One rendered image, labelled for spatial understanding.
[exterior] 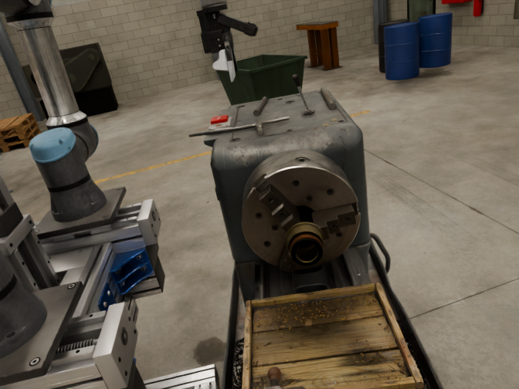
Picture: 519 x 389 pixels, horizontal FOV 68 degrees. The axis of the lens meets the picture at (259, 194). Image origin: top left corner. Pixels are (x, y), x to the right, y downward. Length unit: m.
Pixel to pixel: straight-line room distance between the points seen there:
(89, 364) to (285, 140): 0.73
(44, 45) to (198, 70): 9.89
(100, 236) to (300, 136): 0.65
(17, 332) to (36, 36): 0.78
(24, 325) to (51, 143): 0.52
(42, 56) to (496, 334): 2.18
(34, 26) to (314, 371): 1.11
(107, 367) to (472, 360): 1.70
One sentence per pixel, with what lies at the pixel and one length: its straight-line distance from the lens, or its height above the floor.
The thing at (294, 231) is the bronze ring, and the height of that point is 1.12.
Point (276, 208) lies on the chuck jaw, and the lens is 0.95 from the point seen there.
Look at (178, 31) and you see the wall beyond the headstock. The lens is 10.98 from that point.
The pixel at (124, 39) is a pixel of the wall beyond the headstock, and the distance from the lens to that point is 10.95.
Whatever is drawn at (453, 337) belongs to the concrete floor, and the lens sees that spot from 2.22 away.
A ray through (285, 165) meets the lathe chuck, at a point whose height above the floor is 1.24.
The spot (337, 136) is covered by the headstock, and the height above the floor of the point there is 1.24.
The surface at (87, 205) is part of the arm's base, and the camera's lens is 1.20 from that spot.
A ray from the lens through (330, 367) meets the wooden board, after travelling 0.93.
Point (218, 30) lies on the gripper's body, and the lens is 1.19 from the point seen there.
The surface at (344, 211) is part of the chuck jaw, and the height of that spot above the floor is 1.11.
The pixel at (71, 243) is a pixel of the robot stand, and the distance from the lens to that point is 1.25.
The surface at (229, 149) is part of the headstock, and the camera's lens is 1.13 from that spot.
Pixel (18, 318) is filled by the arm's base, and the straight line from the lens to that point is 0.80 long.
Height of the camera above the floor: 1.60
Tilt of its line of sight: 26 degrees down
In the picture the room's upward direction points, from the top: 11 degrees counter-clockwise
